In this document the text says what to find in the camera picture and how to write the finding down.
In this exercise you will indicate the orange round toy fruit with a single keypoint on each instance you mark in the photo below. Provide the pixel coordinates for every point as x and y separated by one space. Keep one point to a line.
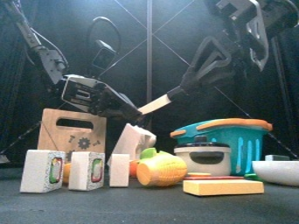
134 168

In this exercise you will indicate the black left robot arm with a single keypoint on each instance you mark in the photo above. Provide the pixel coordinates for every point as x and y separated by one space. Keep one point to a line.
47 61

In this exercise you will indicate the teal toy basket orange rim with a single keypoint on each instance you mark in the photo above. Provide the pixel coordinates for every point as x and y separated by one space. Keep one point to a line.
245 137

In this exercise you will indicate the white toy bowl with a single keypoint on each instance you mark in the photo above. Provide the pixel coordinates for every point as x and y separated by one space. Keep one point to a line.
278 172

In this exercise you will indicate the grey toy cooking pot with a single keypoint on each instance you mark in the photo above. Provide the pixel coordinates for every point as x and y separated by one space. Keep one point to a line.
202 164

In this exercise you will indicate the yellow wooden toy block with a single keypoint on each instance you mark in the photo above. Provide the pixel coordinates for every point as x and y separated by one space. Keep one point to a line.
223 187

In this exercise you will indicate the vertical metal frame pole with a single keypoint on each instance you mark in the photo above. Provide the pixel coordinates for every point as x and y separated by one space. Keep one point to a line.
148 43

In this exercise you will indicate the small orange toy piece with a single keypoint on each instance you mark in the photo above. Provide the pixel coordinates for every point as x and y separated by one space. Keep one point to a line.
67 172

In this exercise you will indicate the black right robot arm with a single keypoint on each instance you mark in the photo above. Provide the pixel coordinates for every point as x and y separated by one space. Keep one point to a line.
285 17

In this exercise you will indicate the red flat toy slice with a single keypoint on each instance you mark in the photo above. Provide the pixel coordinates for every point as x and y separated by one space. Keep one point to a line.
214 177

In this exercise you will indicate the yellow toy corn green husk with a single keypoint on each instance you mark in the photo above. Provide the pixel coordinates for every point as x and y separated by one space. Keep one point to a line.
166 170

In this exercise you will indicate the white cube block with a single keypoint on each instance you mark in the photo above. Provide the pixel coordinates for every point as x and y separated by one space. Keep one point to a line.
130 140

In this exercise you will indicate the plain white toy block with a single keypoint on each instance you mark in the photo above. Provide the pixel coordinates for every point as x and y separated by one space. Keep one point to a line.
119 170

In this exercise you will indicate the small yellow orange toy slice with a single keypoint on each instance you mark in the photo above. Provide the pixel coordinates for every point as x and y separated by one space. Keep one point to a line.
199 174

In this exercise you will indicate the black toy pot lid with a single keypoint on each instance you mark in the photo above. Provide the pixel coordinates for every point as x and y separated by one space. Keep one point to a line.
202 143

